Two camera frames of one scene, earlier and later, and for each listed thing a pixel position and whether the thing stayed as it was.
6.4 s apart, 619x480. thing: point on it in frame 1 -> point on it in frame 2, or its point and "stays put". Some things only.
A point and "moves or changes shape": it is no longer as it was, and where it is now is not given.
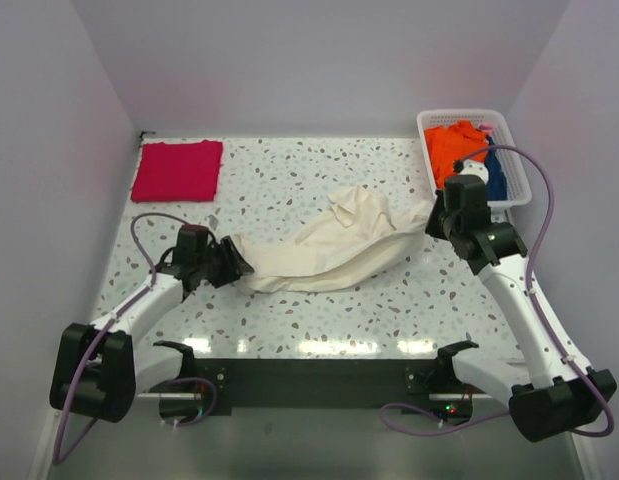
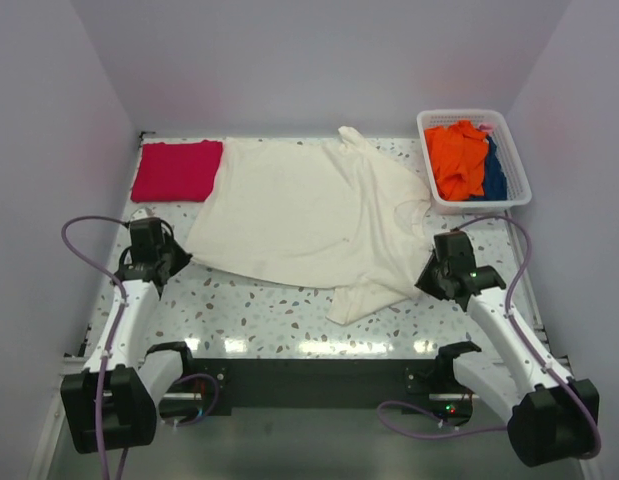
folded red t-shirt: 178,172 stays put
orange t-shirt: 451,142 stays put
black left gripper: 234,266 -> 181,257
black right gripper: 432,228 -> 424,283
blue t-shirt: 494,174 stays put
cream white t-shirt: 360,238 moves or changes shape
